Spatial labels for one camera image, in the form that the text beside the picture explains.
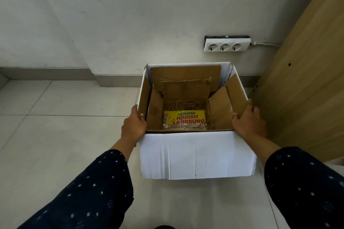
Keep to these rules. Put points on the person's right hand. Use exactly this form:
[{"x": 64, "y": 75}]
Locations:
[{"x": 250, "y": 124}]

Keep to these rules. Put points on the person's left hand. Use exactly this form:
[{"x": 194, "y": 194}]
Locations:
[{"x": 133, "y": 126}]

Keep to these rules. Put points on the person's right thumb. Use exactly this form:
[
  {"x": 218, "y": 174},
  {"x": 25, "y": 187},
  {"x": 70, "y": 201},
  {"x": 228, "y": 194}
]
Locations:
[{"x": 236, "y": 118}]

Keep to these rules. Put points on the person's left thumb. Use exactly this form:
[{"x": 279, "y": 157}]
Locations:
[{"x": 134, "y": 109}]

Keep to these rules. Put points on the white cardboard box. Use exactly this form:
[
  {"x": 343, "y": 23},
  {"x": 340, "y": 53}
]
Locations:
[{"x": 196, "y": 140}]

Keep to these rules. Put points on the person's left forearm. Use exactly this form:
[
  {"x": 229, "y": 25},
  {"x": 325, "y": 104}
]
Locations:
[{"x": 88, "y": 191}]

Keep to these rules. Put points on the person's right forearm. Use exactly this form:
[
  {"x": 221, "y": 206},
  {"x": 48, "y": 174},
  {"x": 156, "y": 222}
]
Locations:
[{"x": 298, "y": 180}]

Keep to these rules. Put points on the yellow printed cardboard sheet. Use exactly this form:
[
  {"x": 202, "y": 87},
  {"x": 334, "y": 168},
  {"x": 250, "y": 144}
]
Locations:
[{"x": 185, "y": 118}]

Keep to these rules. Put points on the white power strip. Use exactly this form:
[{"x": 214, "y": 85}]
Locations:
[{"x": 227, "y": 44}]

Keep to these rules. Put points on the wooden cabinet panel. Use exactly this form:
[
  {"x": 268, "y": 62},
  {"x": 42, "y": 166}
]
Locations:
[{"x": 306, "y": 70}]

